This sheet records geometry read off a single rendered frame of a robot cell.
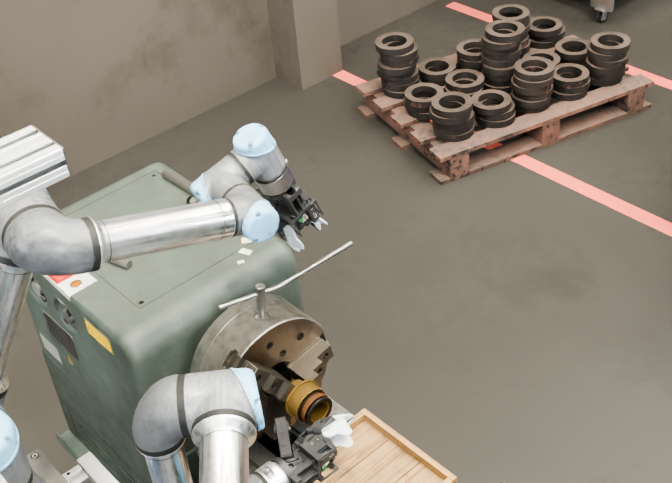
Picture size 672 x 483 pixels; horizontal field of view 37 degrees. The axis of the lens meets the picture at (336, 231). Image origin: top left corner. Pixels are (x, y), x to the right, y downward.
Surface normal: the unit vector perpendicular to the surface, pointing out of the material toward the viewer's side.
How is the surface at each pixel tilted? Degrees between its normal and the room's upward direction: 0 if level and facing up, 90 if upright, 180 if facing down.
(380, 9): 90
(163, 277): 0
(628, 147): 0
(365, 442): 0
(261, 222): 90
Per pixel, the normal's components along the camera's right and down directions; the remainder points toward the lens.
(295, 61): -0.75, 0.45
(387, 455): -0.08, -0.80
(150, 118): 0.66, 0.41
